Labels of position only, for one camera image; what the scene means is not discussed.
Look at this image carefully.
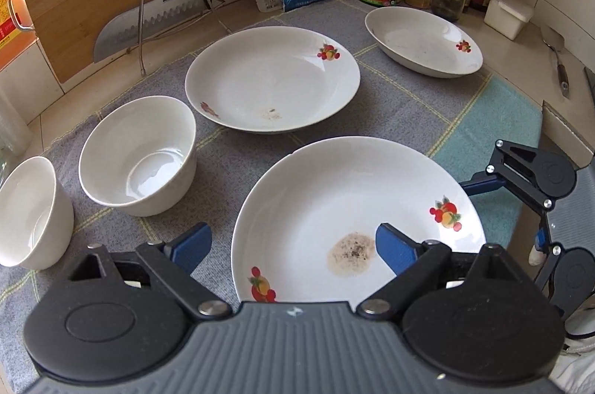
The metal wire rack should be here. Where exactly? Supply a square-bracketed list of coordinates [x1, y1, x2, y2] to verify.
[138, 0, 233, 77]

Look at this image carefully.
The black-handled kitchen knife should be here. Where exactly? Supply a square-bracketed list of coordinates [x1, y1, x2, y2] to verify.
[93, 0, 271, 64]

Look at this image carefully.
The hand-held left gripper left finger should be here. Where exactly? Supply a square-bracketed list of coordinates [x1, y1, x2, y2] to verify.
[70, 223, 232, 321]

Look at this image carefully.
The white plastic box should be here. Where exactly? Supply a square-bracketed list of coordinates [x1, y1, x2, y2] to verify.
[483, 0, 533, 41]

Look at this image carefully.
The white ceramic bowl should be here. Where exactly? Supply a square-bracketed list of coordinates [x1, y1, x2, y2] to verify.
[78, 96, 198, 217]
[0, 155, 75, 271]

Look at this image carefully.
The grey checked cloth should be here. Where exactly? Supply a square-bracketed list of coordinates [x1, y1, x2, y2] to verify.
[0, 0, 544, 325]

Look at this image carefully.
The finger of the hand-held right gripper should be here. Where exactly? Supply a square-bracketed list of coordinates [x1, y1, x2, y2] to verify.
[459, 138, 555, 213]
[527, 208, 565, 306]

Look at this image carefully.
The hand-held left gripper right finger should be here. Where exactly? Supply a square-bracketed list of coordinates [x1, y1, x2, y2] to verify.
[358, 223, 517, 321]

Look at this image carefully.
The metal spatula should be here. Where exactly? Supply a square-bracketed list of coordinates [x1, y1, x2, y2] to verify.
[540, 25, 572, 99]

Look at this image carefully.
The white floral plate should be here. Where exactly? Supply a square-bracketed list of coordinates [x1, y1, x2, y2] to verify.
[364, 7, 484, 79]
[184, 26, 361, 135]
[231, 136, 487, 304]

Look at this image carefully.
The orange cooking wine bottle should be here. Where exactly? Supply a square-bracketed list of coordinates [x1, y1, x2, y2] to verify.
[0, 0, 38, 72]

